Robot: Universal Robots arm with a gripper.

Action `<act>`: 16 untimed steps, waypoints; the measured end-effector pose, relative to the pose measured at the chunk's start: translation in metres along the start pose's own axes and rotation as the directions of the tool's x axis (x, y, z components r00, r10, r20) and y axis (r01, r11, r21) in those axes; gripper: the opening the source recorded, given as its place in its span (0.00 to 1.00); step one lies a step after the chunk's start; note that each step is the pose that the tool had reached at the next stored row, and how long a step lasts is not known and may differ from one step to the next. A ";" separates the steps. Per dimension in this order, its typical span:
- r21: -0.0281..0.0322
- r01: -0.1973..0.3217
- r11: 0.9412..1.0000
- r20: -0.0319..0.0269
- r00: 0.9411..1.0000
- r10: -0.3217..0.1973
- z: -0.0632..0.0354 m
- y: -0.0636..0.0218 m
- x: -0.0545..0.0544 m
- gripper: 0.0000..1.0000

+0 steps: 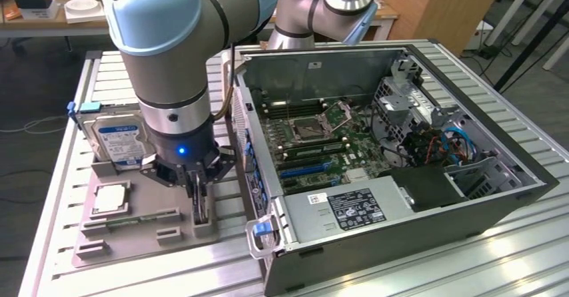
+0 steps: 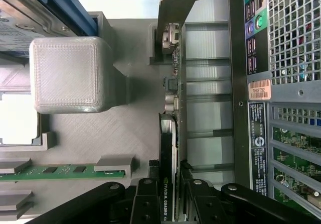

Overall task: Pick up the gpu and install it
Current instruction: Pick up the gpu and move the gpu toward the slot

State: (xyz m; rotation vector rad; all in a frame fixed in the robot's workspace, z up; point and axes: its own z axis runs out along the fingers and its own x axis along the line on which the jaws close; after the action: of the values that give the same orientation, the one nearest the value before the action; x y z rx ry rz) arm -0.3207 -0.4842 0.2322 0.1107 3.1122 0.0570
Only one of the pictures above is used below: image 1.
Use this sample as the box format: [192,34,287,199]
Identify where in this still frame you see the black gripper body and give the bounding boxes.
[152,125,220,176]

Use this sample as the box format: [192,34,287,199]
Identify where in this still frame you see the black graphics card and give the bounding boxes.
[188,170,212,226]

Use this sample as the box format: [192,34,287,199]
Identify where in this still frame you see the silver CPU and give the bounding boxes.
[92,186,128,213]

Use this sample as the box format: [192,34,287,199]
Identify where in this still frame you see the hard disk in blue carrier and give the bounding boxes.
[65,101,157,172]

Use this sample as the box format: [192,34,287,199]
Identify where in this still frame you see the green RAM stick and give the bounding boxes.
[105,217,156,228]

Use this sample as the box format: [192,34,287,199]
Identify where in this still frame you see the blue expansion slot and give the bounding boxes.
[277,164,331,180]

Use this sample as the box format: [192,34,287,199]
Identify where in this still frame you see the grey parts rack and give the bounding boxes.
[70,158,221,268]

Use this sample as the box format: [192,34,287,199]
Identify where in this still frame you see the CPU socket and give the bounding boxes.
[288,117,339,143]

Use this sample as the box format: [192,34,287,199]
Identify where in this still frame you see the installed RAM stick with label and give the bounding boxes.
[283,143,347,156]

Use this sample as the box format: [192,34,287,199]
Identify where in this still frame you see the grey power supply unit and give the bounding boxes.
[281,175,419,244]

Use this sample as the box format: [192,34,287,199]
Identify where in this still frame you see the metal socket cover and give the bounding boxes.
[320,100,355,131]

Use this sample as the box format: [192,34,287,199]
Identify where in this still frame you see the green motherboard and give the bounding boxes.
[258,89,392,194]

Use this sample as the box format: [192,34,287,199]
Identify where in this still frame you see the metal disk bay cage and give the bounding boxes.
[371,59,465,145]

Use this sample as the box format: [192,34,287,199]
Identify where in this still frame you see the black open PC case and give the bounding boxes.
[218,38,559,297]

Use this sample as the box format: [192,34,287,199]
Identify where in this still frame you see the white box with round part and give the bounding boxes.
[62,0,106,25]

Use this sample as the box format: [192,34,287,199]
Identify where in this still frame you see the white box with black top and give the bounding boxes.
[11,0,61,21]

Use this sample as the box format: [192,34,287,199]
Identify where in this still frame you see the wooden cabinet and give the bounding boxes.
[376,0,507,57]

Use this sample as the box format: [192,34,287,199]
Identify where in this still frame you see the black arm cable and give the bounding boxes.
[210,42,237,122]

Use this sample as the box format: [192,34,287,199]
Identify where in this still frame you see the grey case handle blue latch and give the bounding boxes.
[245,215,288,260]

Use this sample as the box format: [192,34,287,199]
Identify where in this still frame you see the plain grey case handle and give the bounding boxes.
[218,51,245,107]

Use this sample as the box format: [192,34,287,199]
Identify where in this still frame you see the grey floor cable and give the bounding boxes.
[0,116,67,135]

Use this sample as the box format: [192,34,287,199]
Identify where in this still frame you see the orange wire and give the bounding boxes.
[421,133,447,166]

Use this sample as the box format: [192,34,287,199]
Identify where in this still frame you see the blue wire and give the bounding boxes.
[436,127,479,164]

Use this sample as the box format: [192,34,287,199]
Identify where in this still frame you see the white table frame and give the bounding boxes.
[483,0,569,71]

